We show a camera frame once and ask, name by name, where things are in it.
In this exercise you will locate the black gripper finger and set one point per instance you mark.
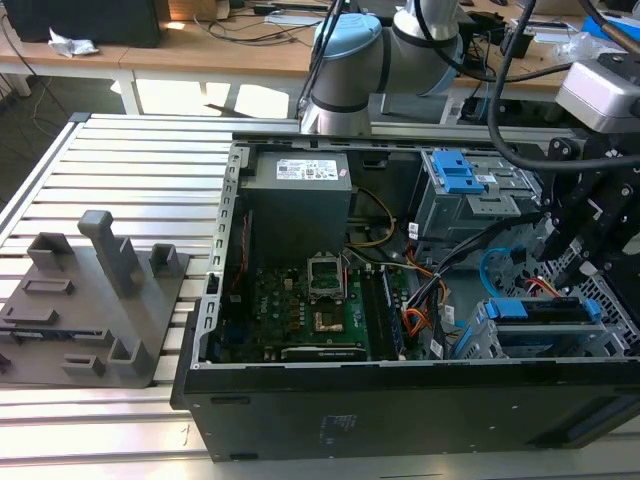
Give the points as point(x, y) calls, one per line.
point(567, 232)
point(585, 272)

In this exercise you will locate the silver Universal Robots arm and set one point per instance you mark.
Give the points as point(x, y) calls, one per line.
point(345, 70)

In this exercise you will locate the metal disk bay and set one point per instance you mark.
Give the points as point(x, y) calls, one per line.
point(550, 347)

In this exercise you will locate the black RAM slot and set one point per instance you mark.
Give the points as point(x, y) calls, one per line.
point(372, 315)

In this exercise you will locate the metal drive cage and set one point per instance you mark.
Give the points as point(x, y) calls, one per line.
point(450, 215)

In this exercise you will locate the blue empty drive carrier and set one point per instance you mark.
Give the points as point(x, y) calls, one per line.
point(457, 175)

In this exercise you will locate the clear plastic bag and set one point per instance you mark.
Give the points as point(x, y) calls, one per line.
point(575, 47)

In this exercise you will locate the blue product box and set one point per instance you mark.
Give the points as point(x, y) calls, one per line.
point(592, 25)

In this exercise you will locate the small black device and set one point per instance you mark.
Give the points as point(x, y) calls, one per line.
point(520, 45)

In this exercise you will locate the RAM stick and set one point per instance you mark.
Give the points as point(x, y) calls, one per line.
point(393, 320)

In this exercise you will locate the black graphics card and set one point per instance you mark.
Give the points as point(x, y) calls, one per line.
point(325, 354)

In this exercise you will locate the grey power supply unit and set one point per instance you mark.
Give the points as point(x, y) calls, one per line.
point(295, 215)

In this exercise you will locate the black open PC case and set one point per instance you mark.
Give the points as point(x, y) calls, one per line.
point(350, 415)

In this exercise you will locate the green motherboard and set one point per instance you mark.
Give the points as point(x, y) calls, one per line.
point(280, 310)

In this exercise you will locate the long wooden desk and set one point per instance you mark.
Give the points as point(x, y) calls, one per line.
point(225, 55)

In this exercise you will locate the brown cardboard box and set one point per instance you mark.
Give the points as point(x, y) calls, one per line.
point(200, 10)

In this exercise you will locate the grey parts rack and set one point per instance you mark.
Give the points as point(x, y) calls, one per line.
point(85, 300)

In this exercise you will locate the large black box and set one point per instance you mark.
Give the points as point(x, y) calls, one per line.
point(85, 22)

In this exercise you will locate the crumpled white paper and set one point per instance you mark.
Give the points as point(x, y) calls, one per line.
point(72, 45)

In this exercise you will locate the wooden desk white legs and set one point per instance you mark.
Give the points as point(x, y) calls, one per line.
point(60, 62)

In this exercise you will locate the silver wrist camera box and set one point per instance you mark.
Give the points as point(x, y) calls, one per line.
point(595, 95)

